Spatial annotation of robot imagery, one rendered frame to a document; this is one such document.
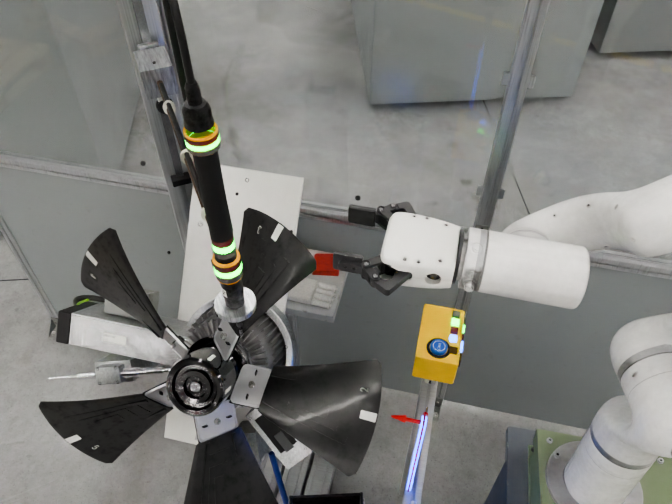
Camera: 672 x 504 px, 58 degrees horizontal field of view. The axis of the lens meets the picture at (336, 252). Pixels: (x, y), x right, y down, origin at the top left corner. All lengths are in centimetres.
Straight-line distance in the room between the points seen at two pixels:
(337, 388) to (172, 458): 140
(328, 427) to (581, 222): 62
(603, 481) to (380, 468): 130
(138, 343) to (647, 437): 103
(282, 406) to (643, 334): 66
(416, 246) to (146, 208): 142
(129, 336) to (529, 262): 95
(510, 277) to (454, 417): 182
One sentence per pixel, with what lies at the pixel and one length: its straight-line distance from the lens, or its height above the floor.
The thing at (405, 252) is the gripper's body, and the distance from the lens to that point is 81.
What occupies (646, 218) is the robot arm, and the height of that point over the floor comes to 177.
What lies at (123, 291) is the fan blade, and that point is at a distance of 130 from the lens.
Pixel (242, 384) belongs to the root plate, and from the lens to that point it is 127.
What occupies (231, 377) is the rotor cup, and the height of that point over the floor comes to 121.
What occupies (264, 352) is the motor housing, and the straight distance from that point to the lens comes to 135.
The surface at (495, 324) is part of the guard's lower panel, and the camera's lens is 212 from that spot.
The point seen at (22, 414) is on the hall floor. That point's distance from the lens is 286.
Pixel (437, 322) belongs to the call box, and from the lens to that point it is 150.
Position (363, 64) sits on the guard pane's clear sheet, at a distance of 153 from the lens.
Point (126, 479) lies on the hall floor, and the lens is 257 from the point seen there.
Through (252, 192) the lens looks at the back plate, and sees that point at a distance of 143.
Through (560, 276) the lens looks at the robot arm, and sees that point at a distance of 82.
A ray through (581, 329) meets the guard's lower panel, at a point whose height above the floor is 66.
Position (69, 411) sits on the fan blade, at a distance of 141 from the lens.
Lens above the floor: 228
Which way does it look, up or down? 48 degrees down
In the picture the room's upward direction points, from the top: straight up
